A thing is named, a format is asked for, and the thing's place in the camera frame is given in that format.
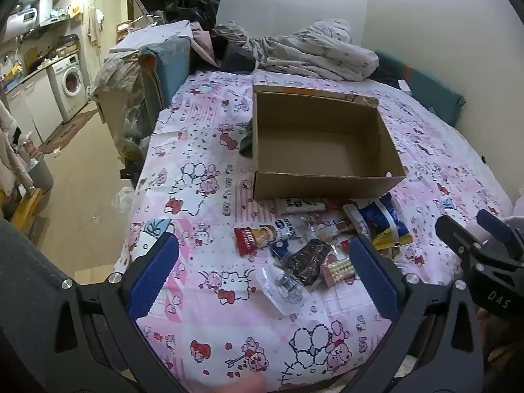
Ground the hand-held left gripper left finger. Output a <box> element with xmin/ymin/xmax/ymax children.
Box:
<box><xmin>41</xmin><ymin>233</ymin><xmax>185</xmax><ymax>393</ymax></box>

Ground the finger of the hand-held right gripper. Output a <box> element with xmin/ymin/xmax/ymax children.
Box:
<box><xmin>477</xmin><ymin>209</ymin><xmax>524</xmax><ymax>259</ymax></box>
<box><xmin>435</xmin><ymin>215</ymin><xmax>480</xmax><ymax>263</ymax></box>

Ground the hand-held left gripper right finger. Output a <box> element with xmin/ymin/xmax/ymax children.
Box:
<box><xmin>344</xmin><ymin>235</ymin><xmax>488</xmax><ymax>393</ymax></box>

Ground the blue snack bag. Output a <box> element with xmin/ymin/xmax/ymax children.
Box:
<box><xmin>358</xmin><ymin>194</ymin><xmax>412</xmax><ymax>246</ymax></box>

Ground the clear stick snack packet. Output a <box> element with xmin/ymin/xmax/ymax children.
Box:
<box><xmin>305</xmin><ymin>209</ymin><xmax>361</xmax><ymax>246</ymax></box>

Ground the dark brown snack packet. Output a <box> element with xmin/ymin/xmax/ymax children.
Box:
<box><xmin>282</xmin><ymin>239</ymin><xmax>332</xmax><ymax>289</ymax></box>

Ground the clear blister packet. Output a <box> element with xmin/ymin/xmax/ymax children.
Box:
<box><xmin>256</xmin><ymin>264</ymin><xmax>312</xmax><ymax>316</ymax></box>

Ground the small dark blue packet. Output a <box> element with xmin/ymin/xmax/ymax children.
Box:
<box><xmin>270</xmin><ymin>241</ymin><xmax>293</xmax><ymax>260</ymax></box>

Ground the red and grey snack packet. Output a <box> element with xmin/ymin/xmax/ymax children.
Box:
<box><xmin>275</xmin><ymin>196</ymin><xmax>342</xmax><ymax>214</ymax></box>

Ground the cartoon print snack packet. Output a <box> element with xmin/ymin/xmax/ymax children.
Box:
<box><xmin>234</xmin><ymin>220</ymin><xmax>301</xmax><ymax>256</ymax></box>

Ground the cardboard box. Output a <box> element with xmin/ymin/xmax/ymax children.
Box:
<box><xmin>251</xmin><ymin>84</ymin><xmax>407</xmax><ymax>201</ymax></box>

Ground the person's right forearm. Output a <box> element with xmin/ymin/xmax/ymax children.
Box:
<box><xmin>485</xmin><ymin>311</ymin><xmax>524</xmax><ymax>393</ymax></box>

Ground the person's right hand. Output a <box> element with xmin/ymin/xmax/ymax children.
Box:
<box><xmin>476</xmin><ymin>307</ymin><xmax>498</xmax><ymax>361</ymax></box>

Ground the person's left hand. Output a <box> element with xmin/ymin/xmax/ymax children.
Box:
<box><xmin>217</xmin><ymin>374</ymin><xmax>269</xmax><ymax>393</ymax></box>

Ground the pink cartoon print bed sheet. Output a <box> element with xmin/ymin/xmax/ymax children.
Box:
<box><xmin>112</xmin><ymin>67</ymin><xmax>516</xmax><ymax>393</ymax></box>

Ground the white plastic bag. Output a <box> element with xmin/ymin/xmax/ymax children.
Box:
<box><xmin>112</xmin><ymin>186</ymin><xmax>136</xmax><ymax>214</ymax></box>

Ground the teal headboard cushion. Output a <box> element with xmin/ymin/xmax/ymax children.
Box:
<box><xmin>374</xmin><ymin>49</ymin><xmax>467</xmax><ymax>125</ymax></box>

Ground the yellow wooden stool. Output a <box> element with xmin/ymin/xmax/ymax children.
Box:
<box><xmin>10</xmin><ymin>186</ymin><xmax>44</xmax><ymax>226</ymax></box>

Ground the grey trash bin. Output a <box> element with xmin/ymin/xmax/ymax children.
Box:
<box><xmin>27</xmin><ymin>153</ymin><xmax>55</xmax><ymax>192</ymax></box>

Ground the grey-green cloth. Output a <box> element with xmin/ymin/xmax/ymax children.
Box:
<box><xmin>238</xmin><ymin>125</ymin><xmax>254</xmax><ymax>158</ymax></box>

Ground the brown floor mat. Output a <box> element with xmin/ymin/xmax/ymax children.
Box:
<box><xmin>39</xmin><ymin>102</ymin><xmax>99</xmax><ymax>154</ymax></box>

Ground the crumpled plastic sheet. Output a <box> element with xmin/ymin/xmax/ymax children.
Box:
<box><xmin>90</xmin><ymin>51</ymin><xmax>142</xmax><ymax>99</ymax></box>

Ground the white washing machine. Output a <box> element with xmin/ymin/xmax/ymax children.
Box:
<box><xmin>47</xmin><ymin>52</ymin><xmax>88</xmax><ymax>123</ymax></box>

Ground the teal cushion in plastic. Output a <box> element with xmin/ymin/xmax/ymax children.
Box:
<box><xmin>139</xmin><ymin>35</ymin><xmax>192</xmax><ymax>111</ymax></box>

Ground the white kitchen cabinet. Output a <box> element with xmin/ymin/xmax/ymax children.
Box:
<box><xmin>6</xmin><ymin>67</ymin><xmax>62</xmax><ymax>144</ymax></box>

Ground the crumpled floral quilt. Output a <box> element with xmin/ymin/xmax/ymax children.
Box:
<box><xmin>213</xmin><ymin>18</ymin><xmax>379</xmax><ymax>83</ymax></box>

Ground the dark garment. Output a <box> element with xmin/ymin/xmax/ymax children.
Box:
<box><xmin>211</xmin><ymin>35</ymin><xmax>258</xmax><ymax>74</ymax></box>

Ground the pink garment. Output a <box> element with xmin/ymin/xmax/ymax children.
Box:
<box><xmin>190</xmin><ymin>25</ymin><xmax>215</xmax><ymax>68</ymax></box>

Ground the hanging white towel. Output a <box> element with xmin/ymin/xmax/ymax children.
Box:
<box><xmin>87</xmin><ymin>6</ymin><xmax>105</xmax><ymax>46</ymax></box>

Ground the white water heater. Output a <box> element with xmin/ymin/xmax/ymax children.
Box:
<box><xmin>5</xmin><ymin>0</ymin><xmax>54</xmax><ymax>37</ymax></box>

